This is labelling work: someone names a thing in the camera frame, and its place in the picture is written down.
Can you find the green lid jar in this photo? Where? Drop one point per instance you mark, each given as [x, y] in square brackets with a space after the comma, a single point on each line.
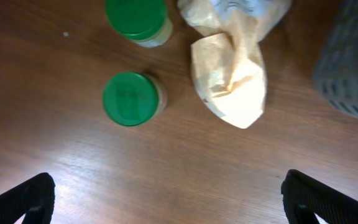
[144, 22]
[131, 99]

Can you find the beige paper bag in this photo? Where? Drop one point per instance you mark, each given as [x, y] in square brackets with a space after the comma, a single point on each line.
[227, 67]

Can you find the grey plastic basket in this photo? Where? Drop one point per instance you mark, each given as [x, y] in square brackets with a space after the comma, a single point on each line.
[335, 76]

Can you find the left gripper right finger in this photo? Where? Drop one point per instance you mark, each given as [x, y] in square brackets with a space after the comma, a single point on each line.
[305, 199]

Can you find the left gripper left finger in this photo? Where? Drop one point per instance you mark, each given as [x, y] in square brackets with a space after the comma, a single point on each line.
[33, 200]

